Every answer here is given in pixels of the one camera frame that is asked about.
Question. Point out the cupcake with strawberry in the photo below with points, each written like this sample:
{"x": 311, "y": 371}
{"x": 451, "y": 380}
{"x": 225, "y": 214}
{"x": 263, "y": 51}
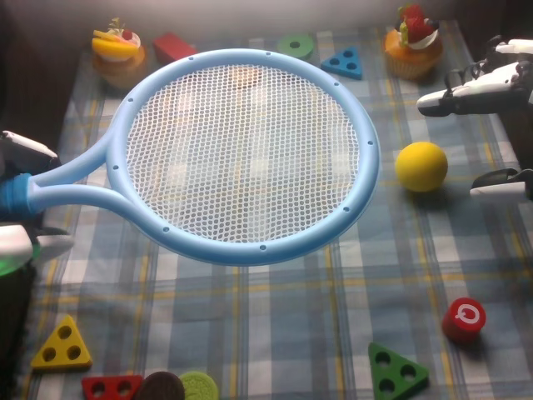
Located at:
{"x": 410, "y": 62}

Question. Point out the blue triangle block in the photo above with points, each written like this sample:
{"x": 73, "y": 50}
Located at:
{"x": 342, "y": 73}

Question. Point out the light blue toy racket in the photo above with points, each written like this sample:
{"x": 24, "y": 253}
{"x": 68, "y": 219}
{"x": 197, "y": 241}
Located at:
{"x": 241, "y": 158}

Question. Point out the red triangle block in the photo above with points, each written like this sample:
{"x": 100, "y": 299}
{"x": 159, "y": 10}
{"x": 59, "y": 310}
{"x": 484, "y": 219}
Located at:
{"x": 111, "y": 392}

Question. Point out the blue plaid cloth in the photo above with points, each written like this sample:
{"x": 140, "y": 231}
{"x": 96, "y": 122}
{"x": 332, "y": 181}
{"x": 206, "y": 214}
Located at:
{"x": 333, "y": 291}

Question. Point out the brown sandwich cookie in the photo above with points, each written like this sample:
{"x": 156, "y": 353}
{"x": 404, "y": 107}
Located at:
{"x": 160, "y": 387}

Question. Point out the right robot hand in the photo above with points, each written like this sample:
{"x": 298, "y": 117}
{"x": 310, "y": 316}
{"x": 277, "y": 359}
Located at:
{"x": 479, "y": 89}

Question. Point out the cupcake with orange slice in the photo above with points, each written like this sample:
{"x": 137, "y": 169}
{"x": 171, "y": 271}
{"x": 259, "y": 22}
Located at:
{"x": 116, "y": 62}

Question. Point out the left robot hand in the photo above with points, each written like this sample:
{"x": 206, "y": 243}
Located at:
{"x": 16, "y": 243}

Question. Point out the green sandwich cookie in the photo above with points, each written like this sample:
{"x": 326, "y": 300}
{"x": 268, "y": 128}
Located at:
{"x": 202, "y": 387}

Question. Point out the green triangle block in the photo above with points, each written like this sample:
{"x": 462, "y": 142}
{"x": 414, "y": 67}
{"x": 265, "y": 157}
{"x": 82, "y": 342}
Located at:
{"x": 395, "y": 369}

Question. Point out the yellow ball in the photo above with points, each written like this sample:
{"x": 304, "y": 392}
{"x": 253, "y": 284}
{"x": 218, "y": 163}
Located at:
{"x": 421, "y": 166}

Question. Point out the red rectangular block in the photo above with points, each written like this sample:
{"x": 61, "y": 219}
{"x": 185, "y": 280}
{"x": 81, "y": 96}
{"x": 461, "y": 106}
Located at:
{"x": 170, "y": 46}

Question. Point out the red cylinder block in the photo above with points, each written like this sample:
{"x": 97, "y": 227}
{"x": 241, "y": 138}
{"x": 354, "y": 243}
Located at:
{"x": 458, "y": 329}

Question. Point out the yellow triangle block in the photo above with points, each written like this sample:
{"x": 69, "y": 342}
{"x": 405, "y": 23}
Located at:
{"x": 62, "y": 366}

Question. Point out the round tan biscuit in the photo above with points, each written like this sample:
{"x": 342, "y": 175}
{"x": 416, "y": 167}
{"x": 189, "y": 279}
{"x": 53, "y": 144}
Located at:
{"x": 250, "y": 78}

